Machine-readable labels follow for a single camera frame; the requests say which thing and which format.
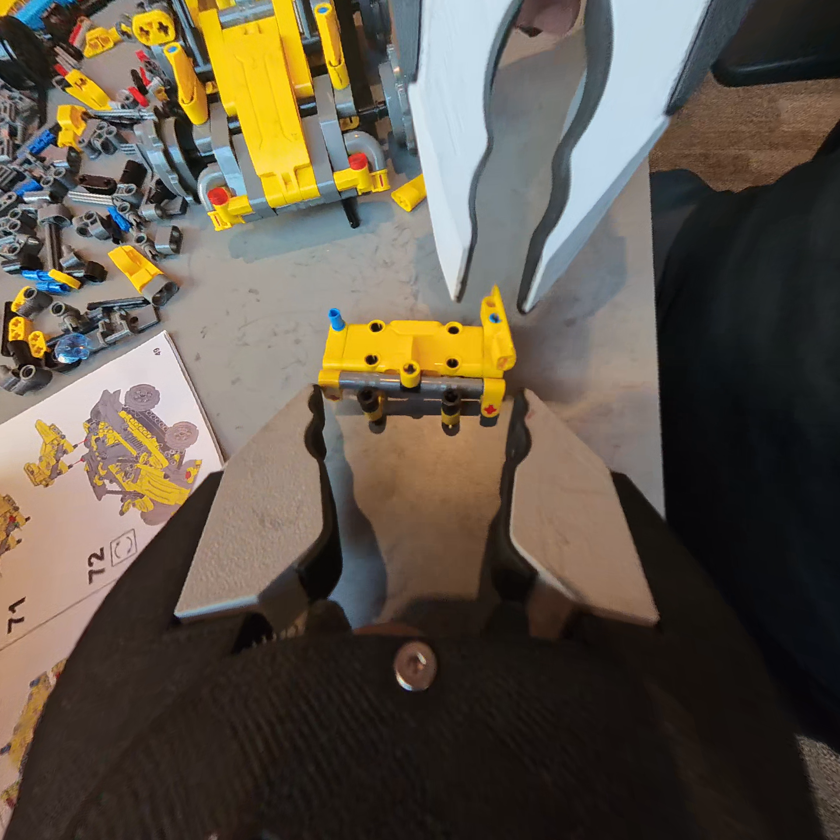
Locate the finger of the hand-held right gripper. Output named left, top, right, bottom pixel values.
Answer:
left=407, top=0, right=526, bottom=303
left=517, top=0, right=714, bottom=315

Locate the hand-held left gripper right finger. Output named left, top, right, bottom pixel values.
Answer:
left=482, top=390, right=660, bottom=641

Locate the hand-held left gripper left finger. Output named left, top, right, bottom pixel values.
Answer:
left=174, top=384, right=343, bottom=641

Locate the yellow brick vehicle model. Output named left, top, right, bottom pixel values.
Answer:
left=134, top=0, right=421, bottom=231

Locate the small yellow brick assembly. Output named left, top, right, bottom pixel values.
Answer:
left=318, top=285, right=517, bottom=434

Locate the person's right hand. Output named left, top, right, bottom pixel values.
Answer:
left=517, top=0, right=586, bottom=35

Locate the instruction booklet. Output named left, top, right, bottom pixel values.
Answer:
left=0, top=330, right=225, bottom=815

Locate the person's dark clothing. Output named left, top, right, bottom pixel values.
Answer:
left=650, top=125, right=840, bottom=756

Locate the pile of grey brick pieces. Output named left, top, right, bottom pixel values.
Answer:
left=0, top=0, right=188, bottom=396

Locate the black wheel tyre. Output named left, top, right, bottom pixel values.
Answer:
left=0, top=16, right=55, bottom=99

